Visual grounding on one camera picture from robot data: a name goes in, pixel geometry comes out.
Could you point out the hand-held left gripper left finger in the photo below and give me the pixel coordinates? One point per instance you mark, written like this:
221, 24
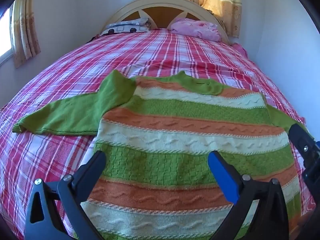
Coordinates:
97, 162

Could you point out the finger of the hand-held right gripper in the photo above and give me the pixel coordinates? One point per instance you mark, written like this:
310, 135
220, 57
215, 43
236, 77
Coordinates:
298, 136
312, 166

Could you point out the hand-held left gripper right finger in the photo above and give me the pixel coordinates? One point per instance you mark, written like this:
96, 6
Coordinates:
221, 171

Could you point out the green orange striped knit sweater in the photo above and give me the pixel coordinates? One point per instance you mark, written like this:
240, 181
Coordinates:
175, 140

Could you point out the pink under sheet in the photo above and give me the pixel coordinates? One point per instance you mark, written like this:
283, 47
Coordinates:
239, 50

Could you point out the red plaid bed sheet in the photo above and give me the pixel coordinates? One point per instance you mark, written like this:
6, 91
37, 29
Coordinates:
105, 57

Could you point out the dark cloth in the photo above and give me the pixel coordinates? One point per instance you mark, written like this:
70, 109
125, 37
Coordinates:
93, 38

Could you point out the white black patterned pillow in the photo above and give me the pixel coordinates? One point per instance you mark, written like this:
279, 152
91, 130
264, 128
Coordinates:
126, 27

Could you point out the pink pillow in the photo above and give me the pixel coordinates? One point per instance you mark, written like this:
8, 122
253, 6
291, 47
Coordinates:
197, 28

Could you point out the yellow orange patterned curtain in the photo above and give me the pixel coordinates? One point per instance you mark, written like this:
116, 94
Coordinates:
26, 27
220, 2

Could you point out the window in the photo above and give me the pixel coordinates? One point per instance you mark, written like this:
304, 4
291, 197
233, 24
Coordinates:
5, 37

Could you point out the cream wooden headboard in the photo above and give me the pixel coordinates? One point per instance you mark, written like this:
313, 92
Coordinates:
160, 13

